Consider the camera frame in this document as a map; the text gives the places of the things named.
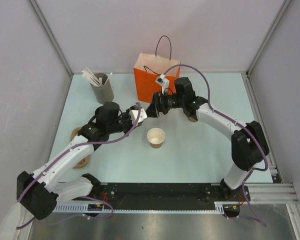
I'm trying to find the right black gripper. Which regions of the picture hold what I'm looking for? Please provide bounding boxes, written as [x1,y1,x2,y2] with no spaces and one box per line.
[144,89,185,118]

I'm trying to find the single brown paper cup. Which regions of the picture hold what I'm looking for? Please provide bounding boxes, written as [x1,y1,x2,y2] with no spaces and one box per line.
[146,127,166,149]

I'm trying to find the orange paper bag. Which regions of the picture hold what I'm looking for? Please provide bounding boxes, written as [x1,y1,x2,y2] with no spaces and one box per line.
[133,52,181,103]

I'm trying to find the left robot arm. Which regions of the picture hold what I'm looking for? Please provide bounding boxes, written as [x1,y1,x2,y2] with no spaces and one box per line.
[16,102,147,220]

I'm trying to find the grey cylindrical straw holder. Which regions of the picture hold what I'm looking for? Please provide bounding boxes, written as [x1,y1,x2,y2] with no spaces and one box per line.
[90,72,114,104]

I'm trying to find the stack of brown paper cups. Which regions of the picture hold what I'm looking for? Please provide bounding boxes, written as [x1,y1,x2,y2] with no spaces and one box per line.
[188,117,197,123]

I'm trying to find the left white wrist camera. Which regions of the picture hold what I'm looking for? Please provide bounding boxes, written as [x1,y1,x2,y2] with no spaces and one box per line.
[128,108,148,125]

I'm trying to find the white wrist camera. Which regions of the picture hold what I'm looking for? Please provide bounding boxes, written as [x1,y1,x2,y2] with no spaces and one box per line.
[128,108,148,125]
[155,74,170,94]

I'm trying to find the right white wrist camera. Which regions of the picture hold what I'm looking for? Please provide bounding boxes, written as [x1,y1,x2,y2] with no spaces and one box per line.
[155,74,170,94]

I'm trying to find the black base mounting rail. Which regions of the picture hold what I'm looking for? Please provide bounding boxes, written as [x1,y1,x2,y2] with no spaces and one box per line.
[88,183,251,211]

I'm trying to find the white slotted cable duct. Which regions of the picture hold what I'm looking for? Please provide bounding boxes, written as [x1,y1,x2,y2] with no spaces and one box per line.
[52,201,242,215]

